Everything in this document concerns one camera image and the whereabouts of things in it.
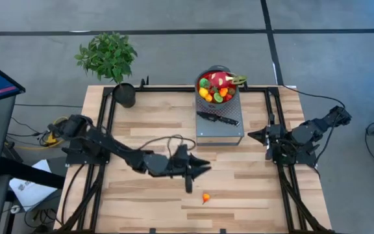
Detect red collapsible bowl grey rim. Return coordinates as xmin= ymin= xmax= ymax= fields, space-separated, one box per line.
xmin=194 ymin=64 xmax=242 ymax=111

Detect grey perforated metal shelf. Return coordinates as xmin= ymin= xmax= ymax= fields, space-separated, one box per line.
xmin=194 ymin=83 xmax=245 ymax=146

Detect pink dragon fruit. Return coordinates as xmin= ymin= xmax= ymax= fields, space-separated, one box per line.
xmin=206 ymin=71 xmax=249 ymax=90

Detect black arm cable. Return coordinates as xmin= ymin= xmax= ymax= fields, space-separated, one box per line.
xmin=121 ymin=134 xmax=197 ymax=157
xmin=280 ymin=84 xmax=347 ymax=170

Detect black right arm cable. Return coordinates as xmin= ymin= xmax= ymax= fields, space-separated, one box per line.
xmin=280 ymin=84 xmax=347 ymax=170

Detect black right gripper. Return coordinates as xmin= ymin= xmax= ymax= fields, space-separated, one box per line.
xmin=247 ymin=112 xmax=287 ymax=161

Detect black desk beam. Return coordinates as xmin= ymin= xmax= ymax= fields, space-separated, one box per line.
xmin=0 ymin=155 xmax=66 ymax=190

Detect yellow cable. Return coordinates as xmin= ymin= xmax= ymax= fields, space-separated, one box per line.
xmin=5 ymin=115 xmax=71 ymax=151

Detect black plastic knife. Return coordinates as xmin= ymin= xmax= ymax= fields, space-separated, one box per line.
xmin=195 ymin=110 xmax=241 ymax=127

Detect white paper sheets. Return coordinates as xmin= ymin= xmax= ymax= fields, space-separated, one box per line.
xmin=9 ymin=159 xmax=59 ymax=213

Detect green plant in black pot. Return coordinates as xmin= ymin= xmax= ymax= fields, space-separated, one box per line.
xmin=74 ymin=31 xmax=139 ymax=109

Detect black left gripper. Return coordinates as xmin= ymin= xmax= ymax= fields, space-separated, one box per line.
xmin=169 ymin=144 xmax=212 ymax=194

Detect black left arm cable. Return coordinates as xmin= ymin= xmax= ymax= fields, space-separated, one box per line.
xmin=121 ymin=134 xmax=197 ymax=157

